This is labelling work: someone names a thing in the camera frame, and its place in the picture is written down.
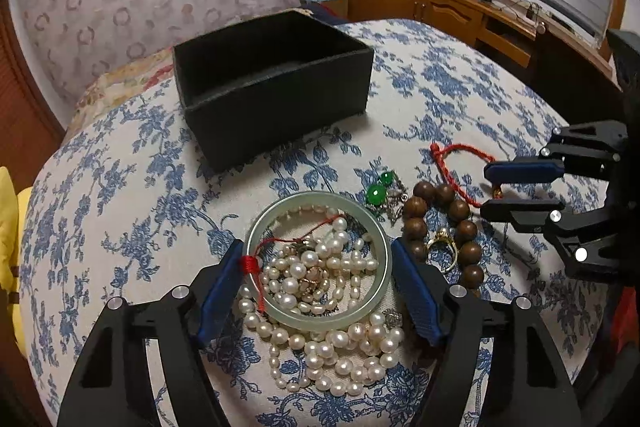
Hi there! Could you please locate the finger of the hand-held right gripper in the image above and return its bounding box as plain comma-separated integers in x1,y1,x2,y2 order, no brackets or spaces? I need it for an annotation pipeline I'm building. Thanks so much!
479,198,632,279
483,121,629,184

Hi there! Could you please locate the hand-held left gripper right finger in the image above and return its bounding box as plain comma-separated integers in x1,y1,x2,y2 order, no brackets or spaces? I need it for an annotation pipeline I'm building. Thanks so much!
391,237,583,427

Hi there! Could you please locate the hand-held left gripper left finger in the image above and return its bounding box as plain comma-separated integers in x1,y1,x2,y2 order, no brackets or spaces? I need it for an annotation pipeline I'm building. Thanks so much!
57,238,247,427

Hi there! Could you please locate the red braided cord bracelet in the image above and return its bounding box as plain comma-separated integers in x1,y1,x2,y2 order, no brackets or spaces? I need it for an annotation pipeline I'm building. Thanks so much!
430,143,504,209

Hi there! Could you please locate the pale green jade bangle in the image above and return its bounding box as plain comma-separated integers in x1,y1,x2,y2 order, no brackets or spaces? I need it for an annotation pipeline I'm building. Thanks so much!
244,190,392,333

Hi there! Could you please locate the black rectangular box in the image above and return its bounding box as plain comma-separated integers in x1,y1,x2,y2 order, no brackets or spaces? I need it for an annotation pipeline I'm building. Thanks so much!
172,9,376,173

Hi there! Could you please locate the rose gold pendant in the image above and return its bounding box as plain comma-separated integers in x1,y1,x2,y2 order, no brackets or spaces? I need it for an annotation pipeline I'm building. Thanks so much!
297,267,331,303

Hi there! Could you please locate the green gemstone silver earring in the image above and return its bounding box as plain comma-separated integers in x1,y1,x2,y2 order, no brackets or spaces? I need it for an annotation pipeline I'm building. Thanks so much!
364,184,406,224
377,169,411,202

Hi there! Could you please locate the blue floral bed blanket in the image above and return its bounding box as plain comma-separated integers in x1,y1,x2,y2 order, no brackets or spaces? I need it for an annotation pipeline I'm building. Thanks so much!
20,18,622,427

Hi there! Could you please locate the red cloth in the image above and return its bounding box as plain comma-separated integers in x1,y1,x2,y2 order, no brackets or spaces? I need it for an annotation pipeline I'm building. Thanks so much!
612,287,640,359

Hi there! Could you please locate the yellow cloth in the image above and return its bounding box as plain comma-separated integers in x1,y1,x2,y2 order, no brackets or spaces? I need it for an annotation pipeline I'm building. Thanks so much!
0,166,34,361

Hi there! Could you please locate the red yellow floral pillow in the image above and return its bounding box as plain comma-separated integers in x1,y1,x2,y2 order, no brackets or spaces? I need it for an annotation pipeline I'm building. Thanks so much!
65,47,177,134

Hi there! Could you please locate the wooden wardrobe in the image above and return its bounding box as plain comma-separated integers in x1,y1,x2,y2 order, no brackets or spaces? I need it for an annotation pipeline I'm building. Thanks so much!
0,1,67,188

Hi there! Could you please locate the thin red string bracelet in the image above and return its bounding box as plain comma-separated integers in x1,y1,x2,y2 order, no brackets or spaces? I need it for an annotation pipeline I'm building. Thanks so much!
240,214,347,314

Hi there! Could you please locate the brown wooden bead bracelet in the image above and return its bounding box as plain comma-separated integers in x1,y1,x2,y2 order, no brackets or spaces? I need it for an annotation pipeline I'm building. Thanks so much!
402,181,485,294

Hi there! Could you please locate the gold ring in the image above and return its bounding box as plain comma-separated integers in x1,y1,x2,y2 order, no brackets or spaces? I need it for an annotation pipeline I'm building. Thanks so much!
425,229,459,271

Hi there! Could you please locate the white pearl necklace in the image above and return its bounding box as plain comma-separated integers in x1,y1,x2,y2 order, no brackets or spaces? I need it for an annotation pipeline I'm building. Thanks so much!
235,204,407,396

